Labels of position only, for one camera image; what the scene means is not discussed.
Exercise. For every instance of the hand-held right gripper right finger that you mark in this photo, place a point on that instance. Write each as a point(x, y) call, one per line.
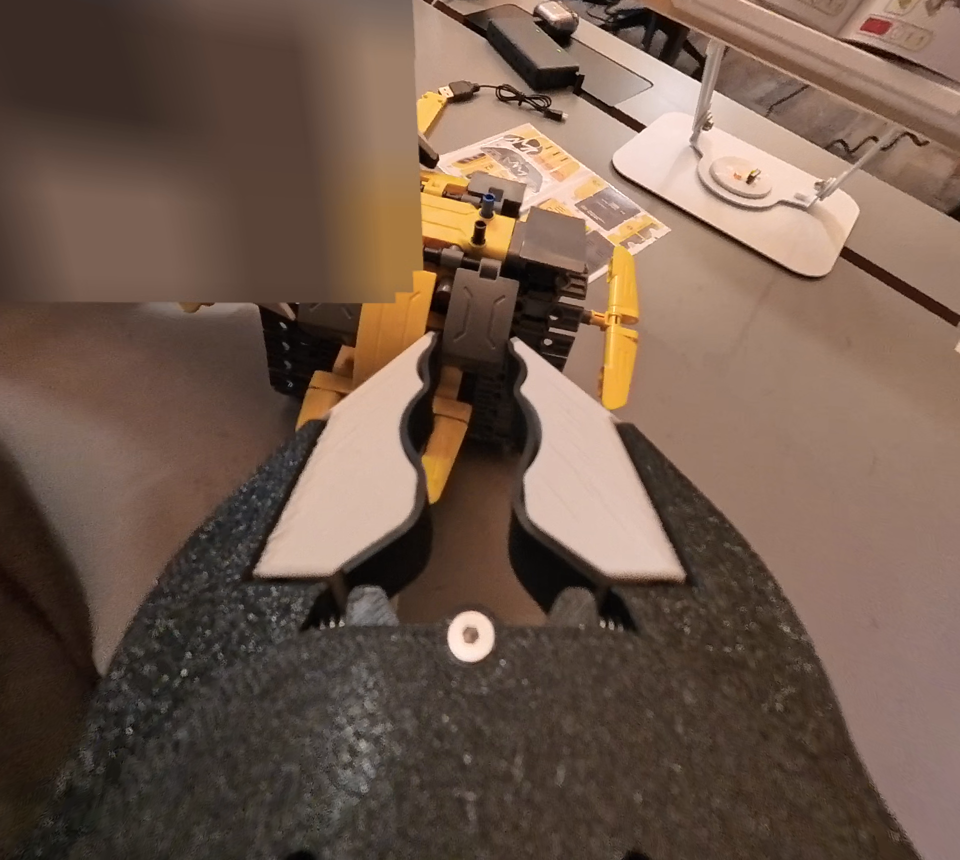
point(600, 492)

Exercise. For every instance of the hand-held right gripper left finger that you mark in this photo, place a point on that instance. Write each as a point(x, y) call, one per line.
point(352, 492)

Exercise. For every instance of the yellow black toy tracked vehicle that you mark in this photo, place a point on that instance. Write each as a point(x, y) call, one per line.
point(450, 215)

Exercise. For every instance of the yellow grey sticker sheet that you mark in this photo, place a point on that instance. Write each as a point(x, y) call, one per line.
point(600, 207)

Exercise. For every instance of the person's brown clothing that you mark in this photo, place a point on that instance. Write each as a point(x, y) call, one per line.
point(37, 575)

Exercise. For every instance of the white book stand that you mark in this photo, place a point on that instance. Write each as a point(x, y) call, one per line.
point(675, 162)

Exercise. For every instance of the yellow long panel brick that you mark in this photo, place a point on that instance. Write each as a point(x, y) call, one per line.
point(431, 114)

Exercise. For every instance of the black power bank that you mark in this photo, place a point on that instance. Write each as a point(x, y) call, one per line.
point(532, 54)

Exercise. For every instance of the small silver device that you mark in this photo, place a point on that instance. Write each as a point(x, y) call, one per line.
point(556, 16)

